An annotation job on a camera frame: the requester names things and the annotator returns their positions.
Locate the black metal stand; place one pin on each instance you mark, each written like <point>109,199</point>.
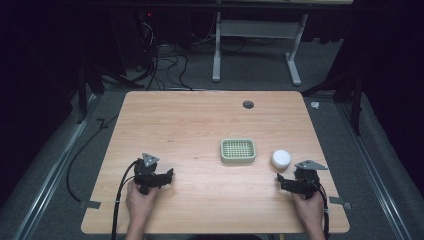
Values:
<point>87,83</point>
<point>355,96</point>

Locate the grey metal floor rail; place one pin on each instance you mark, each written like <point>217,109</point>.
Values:
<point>376,173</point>
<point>50,173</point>

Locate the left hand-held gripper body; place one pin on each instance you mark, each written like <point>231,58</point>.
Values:
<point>145,175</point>

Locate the green slotted soap dish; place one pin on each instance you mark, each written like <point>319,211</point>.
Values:
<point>238,151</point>

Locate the person's right hand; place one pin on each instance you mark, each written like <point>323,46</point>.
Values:
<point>309,210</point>

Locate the small white floor scrap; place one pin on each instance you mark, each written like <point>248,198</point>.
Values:
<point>315,105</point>

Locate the grey round table grommet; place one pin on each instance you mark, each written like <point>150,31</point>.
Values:
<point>248,104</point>

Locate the person's left hand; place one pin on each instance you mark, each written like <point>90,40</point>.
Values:
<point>140,205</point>

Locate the white metal desk frame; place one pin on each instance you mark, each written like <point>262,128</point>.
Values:
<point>256,29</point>

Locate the grey table edge bracket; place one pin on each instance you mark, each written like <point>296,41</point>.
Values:
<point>340,201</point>
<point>90,204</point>

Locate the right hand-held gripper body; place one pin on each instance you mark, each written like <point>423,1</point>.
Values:
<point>305,181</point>

